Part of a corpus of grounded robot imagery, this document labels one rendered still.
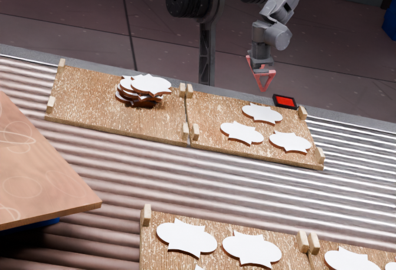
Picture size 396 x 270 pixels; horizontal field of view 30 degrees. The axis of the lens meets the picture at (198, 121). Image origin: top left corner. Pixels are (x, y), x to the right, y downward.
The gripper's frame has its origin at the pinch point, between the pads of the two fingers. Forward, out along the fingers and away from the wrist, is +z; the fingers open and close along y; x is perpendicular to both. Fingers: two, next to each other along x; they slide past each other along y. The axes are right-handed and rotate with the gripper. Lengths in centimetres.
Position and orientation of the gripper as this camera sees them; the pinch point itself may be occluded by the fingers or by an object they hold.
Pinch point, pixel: (260, 82)
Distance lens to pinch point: 233.8
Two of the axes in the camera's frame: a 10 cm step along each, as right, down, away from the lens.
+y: 1.2, 4.8, -8.7
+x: 9.9, -0.8, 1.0
